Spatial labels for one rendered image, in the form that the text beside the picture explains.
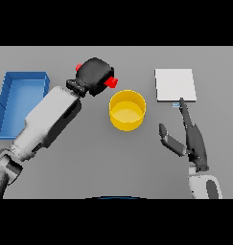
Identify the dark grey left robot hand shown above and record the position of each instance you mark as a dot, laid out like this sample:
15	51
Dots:
94	75

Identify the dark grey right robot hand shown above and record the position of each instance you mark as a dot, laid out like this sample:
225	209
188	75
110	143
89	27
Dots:
194	140

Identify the red beaker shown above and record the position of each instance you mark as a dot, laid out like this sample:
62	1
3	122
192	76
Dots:
111	82

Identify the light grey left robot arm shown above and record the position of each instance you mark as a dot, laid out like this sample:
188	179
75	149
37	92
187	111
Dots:
47	119

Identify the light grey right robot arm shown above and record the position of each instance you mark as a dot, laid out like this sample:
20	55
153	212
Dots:
204	186

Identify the yellow bowl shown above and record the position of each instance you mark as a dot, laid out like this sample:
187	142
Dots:
127	111

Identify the pale square measuring scale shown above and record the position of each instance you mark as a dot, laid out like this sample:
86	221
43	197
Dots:
175	84

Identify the blue tray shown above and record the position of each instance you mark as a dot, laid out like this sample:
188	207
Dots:
20	103

